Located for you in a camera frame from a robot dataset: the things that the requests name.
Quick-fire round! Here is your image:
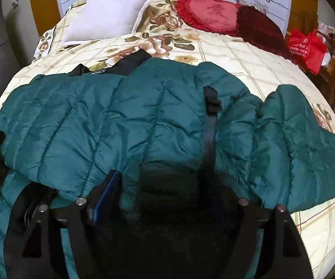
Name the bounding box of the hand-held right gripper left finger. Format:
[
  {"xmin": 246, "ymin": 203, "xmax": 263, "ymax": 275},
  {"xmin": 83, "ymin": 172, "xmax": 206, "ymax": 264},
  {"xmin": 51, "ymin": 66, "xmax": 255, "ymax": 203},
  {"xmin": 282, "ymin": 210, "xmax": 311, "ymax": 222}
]
[{"xmin": 21, "ymin": 173, "xmax": 122, "ymax": 279}]

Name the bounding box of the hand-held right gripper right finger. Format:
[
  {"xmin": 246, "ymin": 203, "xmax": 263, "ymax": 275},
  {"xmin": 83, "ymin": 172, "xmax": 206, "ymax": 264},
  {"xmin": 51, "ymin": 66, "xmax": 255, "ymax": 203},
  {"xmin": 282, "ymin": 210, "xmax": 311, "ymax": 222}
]
[{"xmin": 211, "ymin": 186, "xmax": 315, "ymax": 279}]

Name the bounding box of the green down jacket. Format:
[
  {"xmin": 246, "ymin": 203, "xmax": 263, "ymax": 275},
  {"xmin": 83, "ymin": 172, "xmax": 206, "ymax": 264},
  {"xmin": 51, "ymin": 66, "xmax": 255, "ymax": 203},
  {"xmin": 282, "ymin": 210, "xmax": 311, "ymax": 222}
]
[{"xmin": 0, "ymin": 56, "xmax": 335, "ymax": 279}]

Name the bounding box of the white square pillow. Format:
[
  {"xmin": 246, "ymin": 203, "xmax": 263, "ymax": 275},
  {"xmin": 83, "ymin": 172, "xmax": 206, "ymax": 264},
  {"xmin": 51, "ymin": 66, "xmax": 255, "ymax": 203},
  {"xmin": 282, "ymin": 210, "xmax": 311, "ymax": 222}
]
[{"xmin": 60, "ymin": 0, "xmax": 158, "ymax": 47}]

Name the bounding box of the bed with floral sheet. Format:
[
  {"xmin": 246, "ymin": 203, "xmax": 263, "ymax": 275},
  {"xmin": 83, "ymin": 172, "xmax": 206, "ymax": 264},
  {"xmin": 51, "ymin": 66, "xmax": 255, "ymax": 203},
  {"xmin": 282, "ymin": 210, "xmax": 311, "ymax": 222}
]
[{"xmin": 0, "ymin": 0, "xmax": 335, "ymax": 279}]

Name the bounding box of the red shopping bag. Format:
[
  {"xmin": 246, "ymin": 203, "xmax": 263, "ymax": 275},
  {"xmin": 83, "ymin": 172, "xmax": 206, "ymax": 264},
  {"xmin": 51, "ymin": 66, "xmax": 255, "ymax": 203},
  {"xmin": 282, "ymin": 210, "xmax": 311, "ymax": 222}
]
[{"xmin": 286, "ymin": 28, "xmax": 327, "ymax": 75}]

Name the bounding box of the dark red velvet pillow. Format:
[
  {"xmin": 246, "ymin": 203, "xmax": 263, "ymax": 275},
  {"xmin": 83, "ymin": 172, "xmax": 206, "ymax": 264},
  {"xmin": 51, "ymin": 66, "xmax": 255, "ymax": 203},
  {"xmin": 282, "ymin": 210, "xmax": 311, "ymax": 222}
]
[{"xmin": 235, "ymin": 5, "xmax": 297, "ymax": 62}]

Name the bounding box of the white cloth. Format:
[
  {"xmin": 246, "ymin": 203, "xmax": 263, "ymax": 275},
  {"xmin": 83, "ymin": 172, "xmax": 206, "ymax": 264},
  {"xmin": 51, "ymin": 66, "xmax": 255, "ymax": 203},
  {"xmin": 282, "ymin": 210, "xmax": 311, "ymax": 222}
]
[{"xmin": 317, "ymin": 22, "xmax": 335, "ymax": 64}]

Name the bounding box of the red heart-shaped pillow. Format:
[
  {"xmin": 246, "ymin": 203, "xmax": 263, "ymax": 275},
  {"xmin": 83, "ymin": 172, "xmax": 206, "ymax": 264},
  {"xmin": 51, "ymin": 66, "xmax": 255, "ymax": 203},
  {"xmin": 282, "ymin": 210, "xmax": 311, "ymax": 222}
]
[{"xmin": 174, "ymin": 0, "xmax": 251, "ymax": 37}]

